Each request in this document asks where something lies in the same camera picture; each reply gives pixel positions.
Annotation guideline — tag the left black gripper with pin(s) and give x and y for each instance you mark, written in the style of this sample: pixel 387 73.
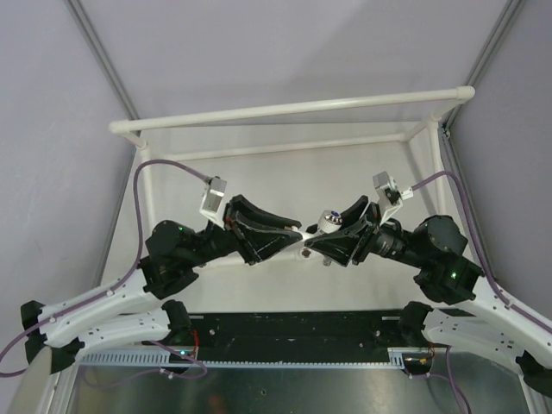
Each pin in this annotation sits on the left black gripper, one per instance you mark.
pixel 258 244

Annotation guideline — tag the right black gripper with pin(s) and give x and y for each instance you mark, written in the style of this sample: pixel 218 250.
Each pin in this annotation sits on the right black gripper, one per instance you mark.
pixel 341 247

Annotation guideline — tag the white faucet with chrome knob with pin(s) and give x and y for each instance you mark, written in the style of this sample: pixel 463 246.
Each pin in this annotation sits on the white faucet with chrome knob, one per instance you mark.
pixel 329 222

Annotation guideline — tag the white PVC pipe frame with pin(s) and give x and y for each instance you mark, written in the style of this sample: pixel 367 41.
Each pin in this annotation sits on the white PVC pipe frame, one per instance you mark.
pixel 294 160

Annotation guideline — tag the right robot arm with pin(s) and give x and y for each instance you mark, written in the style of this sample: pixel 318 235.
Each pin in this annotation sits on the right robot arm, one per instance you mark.
pixel 500 329

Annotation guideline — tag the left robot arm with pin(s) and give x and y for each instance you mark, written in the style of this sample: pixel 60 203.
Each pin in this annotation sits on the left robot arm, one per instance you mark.
pixel 174 251

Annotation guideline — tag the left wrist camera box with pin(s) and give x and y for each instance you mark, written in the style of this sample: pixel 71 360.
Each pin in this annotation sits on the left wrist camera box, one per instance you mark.
pixel 213 196

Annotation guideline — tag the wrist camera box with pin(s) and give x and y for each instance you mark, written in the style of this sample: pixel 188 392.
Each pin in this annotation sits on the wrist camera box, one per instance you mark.
pixel 213 196
pixel 390 197

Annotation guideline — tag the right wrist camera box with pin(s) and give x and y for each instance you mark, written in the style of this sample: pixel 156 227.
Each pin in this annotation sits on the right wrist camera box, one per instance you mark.
pixel 390 197

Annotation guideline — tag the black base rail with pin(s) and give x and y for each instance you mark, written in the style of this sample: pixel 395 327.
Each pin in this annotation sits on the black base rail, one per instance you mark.
pixel 302 337

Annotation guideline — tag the aluminium table frame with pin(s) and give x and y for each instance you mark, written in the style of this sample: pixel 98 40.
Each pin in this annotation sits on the aluminium table frame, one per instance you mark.
pixel 146 379

